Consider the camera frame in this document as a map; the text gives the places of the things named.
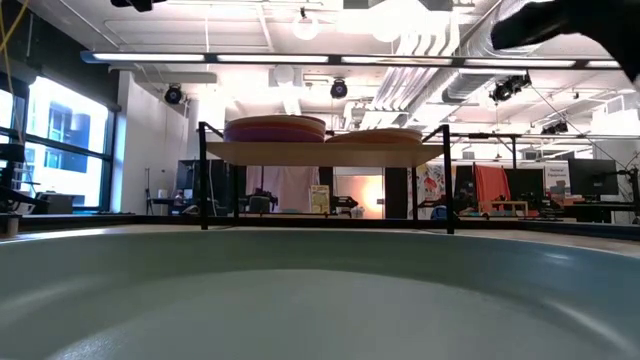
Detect black computer monitor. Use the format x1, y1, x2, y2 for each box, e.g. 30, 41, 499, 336
567, 158, 620, 197

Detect black table frame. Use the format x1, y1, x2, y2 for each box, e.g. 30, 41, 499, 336
0, 212, 640, 242

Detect orange cloth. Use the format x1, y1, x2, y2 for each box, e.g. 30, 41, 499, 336
472, 164, 510, 217

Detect wooden shelf riser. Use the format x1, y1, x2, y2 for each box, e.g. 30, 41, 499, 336
197, 121, 456, 235

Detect white globe lamp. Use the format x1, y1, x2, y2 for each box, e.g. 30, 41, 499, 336
292, 7, 321, 41

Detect colourful wall poster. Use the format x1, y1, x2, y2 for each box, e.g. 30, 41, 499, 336
407, 164, 446, 220

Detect white curtain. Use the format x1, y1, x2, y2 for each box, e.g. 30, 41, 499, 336
244, 165, 321, 214

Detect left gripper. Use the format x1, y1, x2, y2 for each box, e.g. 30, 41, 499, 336
109, 0, 167, 14

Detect peach plate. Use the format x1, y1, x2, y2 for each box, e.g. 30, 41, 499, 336
325, 132, 424, 146

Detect white info sign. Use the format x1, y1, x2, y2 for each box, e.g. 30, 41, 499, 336
543, 162, 571, 199

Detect dark orange plate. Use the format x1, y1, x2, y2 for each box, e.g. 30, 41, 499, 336
223, 119, 327, 132

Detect yellow poster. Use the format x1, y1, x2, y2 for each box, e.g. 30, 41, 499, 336
310, 184, 331, 215

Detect purple plate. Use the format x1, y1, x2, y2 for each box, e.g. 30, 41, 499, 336
222, 127, 327, 144

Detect overhead light bar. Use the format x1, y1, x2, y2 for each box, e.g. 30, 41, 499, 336
79, 49, 624, 70

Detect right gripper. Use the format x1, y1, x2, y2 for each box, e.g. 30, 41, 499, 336
490, 0, 640, 84

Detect large window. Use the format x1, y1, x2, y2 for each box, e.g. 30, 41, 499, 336
0, 74, 117, 214

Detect silver ventilation duct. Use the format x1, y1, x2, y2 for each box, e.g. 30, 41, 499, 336
442, 0, 551, 104

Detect teal plate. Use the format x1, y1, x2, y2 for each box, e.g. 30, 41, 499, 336
0, 225, 640, 360

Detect black cabinet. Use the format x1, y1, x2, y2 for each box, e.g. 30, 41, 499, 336
175, 158, 246, 216

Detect black spotlight cluster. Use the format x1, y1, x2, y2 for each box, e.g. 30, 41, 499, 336
489, 73, 532, 104

